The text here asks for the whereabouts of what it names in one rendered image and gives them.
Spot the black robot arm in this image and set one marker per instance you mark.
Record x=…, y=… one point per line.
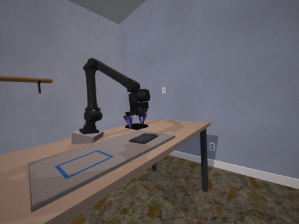
x=136, y=94

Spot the blue tape outline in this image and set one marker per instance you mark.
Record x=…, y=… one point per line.
x=66, y=176

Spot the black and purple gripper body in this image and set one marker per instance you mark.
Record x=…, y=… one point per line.
x=134, y=113

